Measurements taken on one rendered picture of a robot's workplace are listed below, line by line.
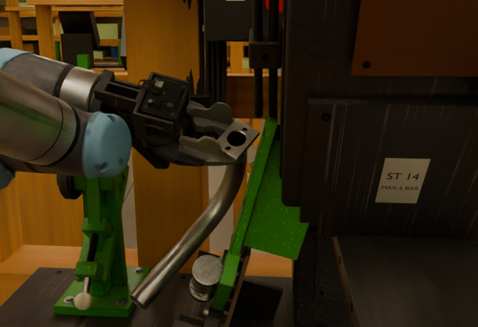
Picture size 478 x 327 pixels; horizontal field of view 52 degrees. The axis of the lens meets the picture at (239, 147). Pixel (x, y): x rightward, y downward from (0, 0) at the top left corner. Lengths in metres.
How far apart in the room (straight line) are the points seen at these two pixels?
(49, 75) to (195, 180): 0.40
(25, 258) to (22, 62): 0.58
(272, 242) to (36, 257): 0.69
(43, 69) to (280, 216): 0.36
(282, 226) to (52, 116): 0.29
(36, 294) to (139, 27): 0.52
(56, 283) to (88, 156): 0.50
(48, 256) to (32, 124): 0.70
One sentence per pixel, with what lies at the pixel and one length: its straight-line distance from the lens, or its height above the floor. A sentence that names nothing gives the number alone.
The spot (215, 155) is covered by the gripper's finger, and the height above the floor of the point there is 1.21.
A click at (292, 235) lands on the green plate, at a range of 0.60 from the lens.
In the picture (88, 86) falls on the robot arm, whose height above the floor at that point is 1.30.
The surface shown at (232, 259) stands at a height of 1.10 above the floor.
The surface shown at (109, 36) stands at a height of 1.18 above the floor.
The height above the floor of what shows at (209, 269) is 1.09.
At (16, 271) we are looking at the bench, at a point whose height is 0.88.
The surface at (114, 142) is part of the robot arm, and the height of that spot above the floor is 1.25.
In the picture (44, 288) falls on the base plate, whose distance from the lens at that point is 1.01.
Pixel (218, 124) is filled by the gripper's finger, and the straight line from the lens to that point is 0.69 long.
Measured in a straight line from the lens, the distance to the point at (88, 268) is 0.86.
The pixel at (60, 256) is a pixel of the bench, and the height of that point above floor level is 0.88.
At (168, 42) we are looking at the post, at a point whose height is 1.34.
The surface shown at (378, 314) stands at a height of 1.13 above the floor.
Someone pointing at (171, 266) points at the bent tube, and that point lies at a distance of 0.72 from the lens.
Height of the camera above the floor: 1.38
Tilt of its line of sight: 14 degrees down
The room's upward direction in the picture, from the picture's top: straight up
